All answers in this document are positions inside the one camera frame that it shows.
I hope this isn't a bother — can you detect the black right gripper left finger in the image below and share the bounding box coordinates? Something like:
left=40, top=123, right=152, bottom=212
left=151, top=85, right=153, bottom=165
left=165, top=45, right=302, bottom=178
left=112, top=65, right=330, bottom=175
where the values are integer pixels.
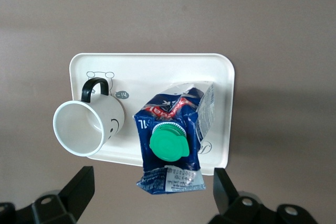
left=15, top=166, right=96, bottom=224

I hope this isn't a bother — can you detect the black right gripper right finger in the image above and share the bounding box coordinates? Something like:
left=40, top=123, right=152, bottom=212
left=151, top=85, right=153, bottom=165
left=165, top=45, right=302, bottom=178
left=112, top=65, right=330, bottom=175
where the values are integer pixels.
left=208, top=167, right=279, bottom=224

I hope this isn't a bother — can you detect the white smiley mug black handle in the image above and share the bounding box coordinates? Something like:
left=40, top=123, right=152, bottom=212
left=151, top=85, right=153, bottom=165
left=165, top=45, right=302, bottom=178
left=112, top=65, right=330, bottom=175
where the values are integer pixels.
left=52, top=77, right=126, bottom=157

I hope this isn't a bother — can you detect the blue milk carton green cap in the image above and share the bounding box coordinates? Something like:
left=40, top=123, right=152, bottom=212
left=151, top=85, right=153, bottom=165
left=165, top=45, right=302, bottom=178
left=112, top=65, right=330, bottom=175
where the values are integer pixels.
left=133, top=80, right=217, bottom=195

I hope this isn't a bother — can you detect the cream rabbit print tray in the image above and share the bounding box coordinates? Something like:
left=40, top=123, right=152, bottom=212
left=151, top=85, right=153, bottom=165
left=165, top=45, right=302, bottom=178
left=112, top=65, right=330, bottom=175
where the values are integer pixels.
left=69, top=52, right=236, bottom=176

